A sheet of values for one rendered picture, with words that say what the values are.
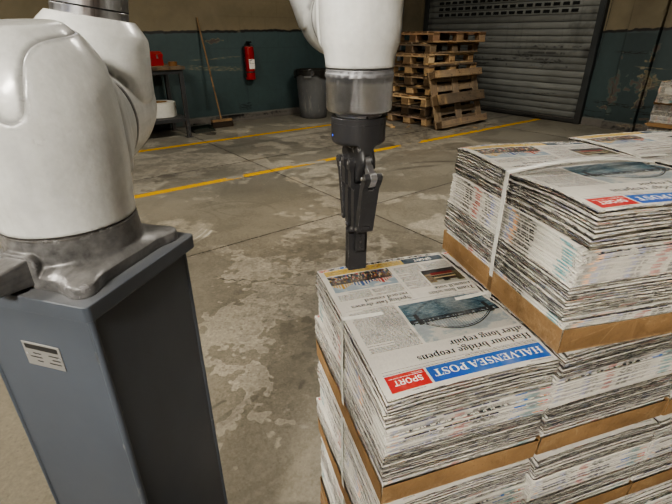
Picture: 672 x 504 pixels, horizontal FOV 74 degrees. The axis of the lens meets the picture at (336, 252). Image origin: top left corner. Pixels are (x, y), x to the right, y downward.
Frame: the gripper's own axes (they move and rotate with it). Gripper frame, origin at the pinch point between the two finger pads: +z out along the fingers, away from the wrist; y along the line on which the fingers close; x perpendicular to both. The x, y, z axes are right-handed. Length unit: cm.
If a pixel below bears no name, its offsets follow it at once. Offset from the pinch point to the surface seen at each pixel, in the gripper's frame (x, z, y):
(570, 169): -37.4, -9.7, -1.6
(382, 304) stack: -6.1, 13.2, 2.3
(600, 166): -43.4, -9.8, -2.0
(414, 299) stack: -12.3, 13.2, 2.0
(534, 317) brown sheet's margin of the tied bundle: -25.1, 9.8, -13.2
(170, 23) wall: 29, -44, 666
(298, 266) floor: -28, 96, 174
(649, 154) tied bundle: -58, -10, 1
